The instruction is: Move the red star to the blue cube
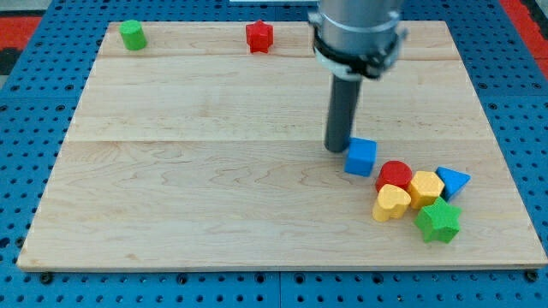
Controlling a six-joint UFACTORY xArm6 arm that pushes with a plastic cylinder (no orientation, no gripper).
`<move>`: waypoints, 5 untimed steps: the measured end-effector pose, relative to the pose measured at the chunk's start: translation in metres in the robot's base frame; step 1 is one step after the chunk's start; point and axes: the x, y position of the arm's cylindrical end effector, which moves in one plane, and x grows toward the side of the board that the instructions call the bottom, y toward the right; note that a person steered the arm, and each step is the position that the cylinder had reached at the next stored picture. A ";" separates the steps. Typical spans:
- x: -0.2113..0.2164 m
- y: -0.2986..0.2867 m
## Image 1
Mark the blue cube block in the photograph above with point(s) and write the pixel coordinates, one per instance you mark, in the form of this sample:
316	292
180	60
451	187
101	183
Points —
361	157

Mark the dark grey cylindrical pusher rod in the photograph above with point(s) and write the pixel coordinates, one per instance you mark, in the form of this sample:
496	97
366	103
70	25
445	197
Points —
343	100

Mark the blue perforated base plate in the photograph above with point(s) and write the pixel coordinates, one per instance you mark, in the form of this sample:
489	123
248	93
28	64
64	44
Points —
501	49

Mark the green star block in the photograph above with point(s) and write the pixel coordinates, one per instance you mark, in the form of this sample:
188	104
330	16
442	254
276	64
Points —
438	221

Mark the yellow heart block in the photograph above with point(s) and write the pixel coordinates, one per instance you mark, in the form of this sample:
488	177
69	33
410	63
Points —
391	203

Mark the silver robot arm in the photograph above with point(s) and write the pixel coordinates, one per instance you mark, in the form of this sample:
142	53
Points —
356	39

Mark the yellow hexagon block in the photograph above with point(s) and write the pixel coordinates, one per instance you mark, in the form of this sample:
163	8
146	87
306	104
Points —
424	188

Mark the wooden board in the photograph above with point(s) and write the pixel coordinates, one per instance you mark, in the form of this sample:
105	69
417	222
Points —
195	155

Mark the blue triangle block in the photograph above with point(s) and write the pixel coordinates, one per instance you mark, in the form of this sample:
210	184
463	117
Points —
454	181

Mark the green cylinder block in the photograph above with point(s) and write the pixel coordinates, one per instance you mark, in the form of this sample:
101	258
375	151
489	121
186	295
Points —
132	34

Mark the red star block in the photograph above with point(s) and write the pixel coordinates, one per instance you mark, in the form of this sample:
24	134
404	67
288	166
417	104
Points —
259	36

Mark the red cylinder block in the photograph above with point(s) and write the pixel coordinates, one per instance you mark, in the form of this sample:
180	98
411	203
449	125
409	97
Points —
395	173

